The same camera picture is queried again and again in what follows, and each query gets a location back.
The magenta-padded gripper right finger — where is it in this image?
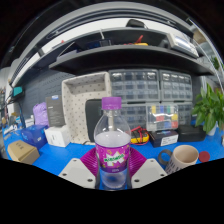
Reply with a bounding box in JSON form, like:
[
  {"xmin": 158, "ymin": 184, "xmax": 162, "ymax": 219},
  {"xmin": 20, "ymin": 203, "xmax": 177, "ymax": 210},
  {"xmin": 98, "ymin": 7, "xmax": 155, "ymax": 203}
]
[{"xmin": 126, "ymin": 146, "xmax": 169, "ymax": 190}]

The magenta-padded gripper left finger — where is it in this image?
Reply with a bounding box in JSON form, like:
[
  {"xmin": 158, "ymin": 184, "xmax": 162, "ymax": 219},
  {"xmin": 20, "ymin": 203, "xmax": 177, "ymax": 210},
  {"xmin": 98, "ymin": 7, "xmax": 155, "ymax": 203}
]
[{"xmin": 58, "ymin": 146, "xmax": 101, "ymax": 190}]

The clear bottle with purple cap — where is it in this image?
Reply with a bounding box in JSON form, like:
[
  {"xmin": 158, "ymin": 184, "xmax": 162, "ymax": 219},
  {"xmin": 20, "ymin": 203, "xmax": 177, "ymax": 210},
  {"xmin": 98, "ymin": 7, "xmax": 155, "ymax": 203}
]
[{"xmin": 93, "ymin": 96, "xmax": 132, "ymax": 192}]

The yellow multimeter with red leads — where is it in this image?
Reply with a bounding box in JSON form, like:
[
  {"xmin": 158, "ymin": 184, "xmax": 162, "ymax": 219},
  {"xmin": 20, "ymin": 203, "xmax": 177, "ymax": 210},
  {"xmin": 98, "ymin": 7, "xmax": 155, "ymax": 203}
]
[{"xmin": 129, "ymin": 126, "xmax": 150, "ymax": 146}]

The black box with white label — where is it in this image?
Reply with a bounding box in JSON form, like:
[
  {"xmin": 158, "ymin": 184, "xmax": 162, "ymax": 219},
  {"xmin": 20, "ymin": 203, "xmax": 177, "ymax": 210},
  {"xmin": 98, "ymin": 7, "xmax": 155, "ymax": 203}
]
[{"xmin": 148, "ymin": 129, "xmax": 180, "ymax": 148}]

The beige ceramic mug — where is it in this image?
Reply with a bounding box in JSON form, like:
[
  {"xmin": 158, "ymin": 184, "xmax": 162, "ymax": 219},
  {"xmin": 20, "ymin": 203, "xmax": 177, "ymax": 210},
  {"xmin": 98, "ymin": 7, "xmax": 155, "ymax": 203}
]
[{"xmin": 157, "ymin": 144, "xmax": 200, "ymax": 176}]

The black flat device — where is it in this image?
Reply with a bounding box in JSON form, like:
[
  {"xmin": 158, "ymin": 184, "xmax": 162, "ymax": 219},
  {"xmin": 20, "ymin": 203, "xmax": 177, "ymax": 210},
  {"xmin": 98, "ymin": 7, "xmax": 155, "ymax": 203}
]
[{"xmin": 84, "ymin": 98, "xmax": 104, "ymax": 143}]

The blue box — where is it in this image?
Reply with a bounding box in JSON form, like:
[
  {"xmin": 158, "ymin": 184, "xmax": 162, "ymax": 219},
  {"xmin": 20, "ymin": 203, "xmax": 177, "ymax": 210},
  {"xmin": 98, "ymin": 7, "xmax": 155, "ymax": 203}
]
[{"xmin": 20, "ymin": 124, "xmax": 49, "ymax": 149}]

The clear box with coloured parts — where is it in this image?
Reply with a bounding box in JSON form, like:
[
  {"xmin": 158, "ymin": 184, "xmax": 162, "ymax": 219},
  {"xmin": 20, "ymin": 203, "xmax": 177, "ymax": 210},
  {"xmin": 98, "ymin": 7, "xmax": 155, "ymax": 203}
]
[{"xmin": 145, "ymin": 103, "xmax": 180, "ymax": 132}]

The brown cardboard box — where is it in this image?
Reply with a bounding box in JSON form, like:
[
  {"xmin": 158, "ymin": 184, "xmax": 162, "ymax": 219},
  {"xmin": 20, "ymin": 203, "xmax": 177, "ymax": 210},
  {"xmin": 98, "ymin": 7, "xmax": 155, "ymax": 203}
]
[{"xmin": 7, "ymin": 139, "xmax": 40, "ymax": 165}]

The black flat case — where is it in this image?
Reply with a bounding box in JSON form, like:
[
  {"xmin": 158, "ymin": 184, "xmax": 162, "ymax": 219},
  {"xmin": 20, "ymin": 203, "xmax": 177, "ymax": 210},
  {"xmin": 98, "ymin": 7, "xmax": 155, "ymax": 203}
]
[{"xmin": 176, "ymin": 124, "xmax": 207, "ymax": 143}]

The flat round red coaster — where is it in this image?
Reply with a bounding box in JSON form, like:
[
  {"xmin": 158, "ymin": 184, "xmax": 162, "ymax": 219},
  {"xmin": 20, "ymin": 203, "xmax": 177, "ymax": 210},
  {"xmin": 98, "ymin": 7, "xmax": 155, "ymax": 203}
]
[{"xmin": 198, "ymin": 150, "xmax": 211, "ymax": 163}]

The beige perforated tray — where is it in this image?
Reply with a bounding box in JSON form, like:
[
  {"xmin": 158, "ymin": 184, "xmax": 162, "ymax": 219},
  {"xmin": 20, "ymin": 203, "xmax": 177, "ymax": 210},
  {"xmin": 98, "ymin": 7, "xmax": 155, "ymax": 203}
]
[{"xmin": 61, "ymin": 71, "xmax": 113, "ymax": 145}]

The dark grey upright box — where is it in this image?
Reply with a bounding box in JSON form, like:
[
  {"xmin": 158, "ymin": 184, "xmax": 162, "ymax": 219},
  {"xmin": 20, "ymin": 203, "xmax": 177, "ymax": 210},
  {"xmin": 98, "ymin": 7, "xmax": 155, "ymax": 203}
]
[{"xmin": 45, "ymin": 94, "xmax": 66, "ymax": 128}]

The purple plastic bag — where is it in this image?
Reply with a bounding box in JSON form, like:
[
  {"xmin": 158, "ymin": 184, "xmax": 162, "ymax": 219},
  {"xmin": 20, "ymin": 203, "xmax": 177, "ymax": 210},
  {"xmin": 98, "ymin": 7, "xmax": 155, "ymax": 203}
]
[{"xmin": 32, "ymin": 101, "xmax": 50, "ymax": 128}]

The green potted plant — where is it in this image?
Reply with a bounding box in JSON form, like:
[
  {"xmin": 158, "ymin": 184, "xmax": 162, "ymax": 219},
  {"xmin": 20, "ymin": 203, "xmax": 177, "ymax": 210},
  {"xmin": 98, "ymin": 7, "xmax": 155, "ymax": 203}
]
[{"xmin": 190, "ymin": 83, "xmax": 224, "ymax": 136}]

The teal device on wall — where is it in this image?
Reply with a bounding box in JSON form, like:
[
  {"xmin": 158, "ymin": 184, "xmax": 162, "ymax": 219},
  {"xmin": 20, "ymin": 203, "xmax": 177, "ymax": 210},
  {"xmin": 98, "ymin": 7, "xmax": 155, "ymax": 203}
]
[{"xmin": 11, "ymin": 85, "xmax": 24, "ymax": 98}]

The dark grey wall shelf unit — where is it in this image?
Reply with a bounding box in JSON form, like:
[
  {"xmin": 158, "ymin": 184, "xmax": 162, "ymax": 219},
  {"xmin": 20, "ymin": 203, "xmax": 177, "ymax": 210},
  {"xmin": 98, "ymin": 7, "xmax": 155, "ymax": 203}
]
[{"xmin": 9, "ymin": 9, "xmax": 214, "ymax": 84}]

